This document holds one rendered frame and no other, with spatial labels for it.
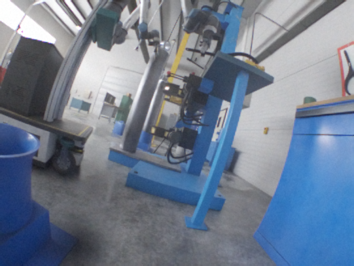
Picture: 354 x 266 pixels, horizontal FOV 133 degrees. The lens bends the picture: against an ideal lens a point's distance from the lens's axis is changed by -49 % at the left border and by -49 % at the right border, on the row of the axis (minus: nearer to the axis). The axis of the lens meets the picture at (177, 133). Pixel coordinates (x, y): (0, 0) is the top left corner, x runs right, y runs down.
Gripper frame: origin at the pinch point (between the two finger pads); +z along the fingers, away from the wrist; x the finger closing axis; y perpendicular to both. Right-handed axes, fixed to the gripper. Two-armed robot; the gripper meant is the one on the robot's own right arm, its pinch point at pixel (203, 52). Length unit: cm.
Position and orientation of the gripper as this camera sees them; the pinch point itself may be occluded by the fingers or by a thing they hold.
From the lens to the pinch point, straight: 103.8
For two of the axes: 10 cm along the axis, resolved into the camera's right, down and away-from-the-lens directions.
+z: -3.0, 9.5, -0.1
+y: -9.4, -3.0, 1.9
